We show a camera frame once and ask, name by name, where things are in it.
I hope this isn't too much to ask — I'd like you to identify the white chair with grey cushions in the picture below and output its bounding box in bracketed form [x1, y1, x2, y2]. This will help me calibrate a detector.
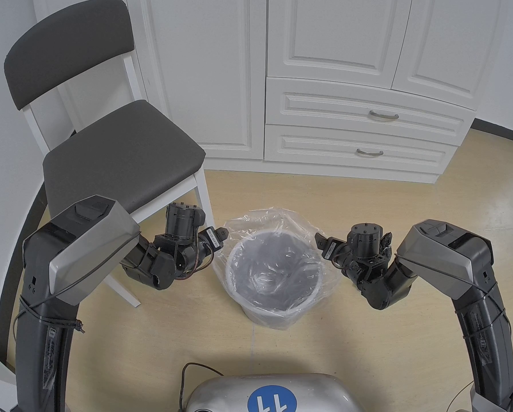
[4, 0, 216, 308]

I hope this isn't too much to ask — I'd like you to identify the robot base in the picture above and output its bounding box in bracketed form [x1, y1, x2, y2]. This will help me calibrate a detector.
[188, 373, 362, 412]

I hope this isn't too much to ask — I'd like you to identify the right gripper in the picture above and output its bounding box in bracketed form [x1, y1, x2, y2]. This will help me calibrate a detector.
[323, 237, 352, 270]

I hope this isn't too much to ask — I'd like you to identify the white wardrobe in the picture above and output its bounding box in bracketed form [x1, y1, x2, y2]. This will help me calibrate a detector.
[30, 0, 504, 184]

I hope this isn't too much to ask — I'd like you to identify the clear plastic bag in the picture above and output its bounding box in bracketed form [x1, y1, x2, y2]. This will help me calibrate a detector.
[211, 205, 336, 331]

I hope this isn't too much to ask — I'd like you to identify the white trash bin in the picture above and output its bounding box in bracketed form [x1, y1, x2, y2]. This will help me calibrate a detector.
[226, 229, 326, 330]

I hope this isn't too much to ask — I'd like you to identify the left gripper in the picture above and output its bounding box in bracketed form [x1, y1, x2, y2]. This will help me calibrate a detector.
[183, 227, 221, 270]

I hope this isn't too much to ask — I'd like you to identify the black cable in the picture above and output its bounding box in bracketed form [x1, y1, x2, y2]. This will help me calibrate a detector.
[178, 362, 225, 412]

